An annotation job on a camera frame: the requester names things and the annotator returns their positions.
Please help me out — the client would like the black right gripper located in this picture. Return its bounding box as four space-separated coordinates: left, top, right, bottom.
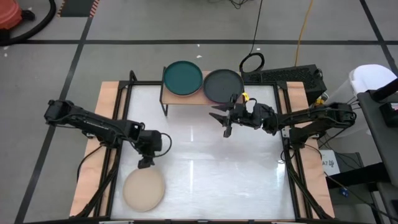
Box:
208 93 276 138

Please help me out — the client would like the dark grey plate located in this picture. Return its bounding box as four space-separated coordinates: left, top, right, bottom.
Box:
203 68 245 104

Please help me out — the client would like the dark green plate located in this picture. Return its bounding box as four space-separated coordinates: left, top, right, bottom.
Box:
163 60 204 96

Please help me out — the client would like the wooden shelf with black legs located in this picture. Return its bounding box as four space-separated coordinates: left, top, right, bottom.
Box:
159 66 246 118

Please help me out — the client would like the beige plate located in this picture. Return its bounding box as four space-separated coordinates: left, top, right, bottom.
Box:
122 167 166 213

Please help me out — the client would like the white glossy table sheet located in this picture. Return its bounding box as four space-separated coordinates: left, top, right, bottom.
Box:
110 83 296 220

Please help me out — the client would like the white rounded bin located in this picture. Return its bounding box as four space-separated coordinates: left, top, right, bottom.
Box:
326 63 398 106

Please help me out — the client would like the dark mat with striped edges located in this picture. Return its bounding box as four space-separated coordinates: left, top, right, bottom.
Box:
57 0 100 18

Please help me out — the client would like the dark grey side table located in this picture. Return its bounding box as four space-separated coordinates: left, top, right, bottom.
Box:
356 90 398 187

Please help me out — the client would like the black bar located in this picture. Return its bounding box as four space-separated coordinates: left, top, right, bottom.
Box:
369 78 398 102

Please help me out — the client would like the black box device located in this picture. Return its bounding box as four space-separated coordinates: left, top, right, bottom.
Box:
379 101 398 128

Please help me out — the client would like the orange vacuum cleaner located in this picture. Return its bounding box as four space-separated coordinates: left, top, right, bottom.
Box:
0 0 36 32

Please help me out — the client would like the black metal table frame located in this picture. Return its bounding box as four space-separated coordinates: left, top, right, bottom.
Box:
73 70 336 224

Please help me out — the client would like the black arm base cable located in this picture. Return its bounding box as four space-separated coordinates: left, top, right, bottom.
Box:
76 143 105 183

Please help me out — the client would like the black looped floor cable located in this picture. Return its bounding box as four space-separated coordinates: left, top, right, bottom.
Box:
238 0 266 75

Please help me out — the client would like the black cable tangle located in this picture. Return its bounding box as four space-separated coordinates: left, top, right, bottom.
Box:
207 0 253 9

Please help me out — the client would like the yellow floor cable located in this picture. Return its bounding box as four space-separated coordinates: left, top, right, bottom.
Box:
294 0 314 67

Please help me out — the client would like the thin black floor cable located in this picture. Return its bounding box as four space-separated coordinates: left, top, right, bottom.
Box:
323 172 398 222

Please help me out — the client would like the black vacuum hose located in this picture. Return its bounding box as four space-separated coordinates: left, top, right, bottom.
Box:
0 0 58 47

